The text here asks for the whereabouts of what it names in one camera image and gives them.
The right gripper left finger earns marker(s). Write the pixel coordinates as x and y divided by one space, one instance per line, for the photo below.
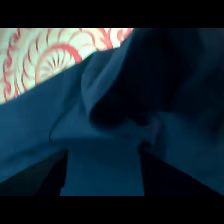
40 181

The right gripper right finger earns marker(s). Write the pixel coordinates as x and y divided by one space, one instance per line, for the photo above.
166 181

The dark blue garment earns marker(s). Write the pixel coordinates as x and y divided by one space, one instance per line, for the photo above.
110 100

